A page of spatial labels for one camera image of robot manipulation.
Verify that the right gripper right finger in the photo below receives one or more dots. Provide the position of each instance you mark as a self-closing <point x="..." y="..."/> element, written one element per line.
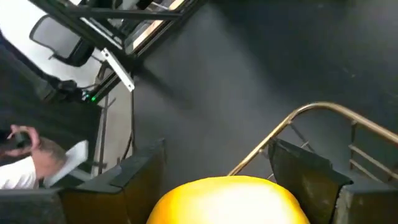
<point x="329" y="193"/>

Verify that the grey mesh office chair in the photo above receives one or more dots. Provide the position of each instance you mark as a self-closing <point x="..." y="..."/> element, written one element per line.
<point x="56" y="39"/>

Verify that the yellow lemon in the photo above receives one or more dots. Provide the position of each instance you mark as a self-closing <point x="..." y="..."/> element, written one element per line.
<point x="230" y="202"/>

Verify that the person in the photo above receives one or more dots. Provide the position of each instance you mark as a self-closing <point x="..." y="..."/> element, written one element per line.
<point x="46" y="161"/>

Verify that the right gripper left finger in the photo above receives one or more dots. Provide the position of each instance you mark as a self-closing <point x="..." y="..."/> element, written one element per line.
<point x="124" y="193"/>

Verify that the silver bracket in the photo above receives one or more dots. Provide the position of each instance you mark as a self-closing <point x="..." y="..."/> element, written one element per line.
<point x="119" y="70"/>

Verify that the black rig frame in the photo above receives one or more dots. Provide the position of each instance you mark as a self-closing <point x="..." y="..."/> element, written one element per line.
<point x="124" y="14"/>

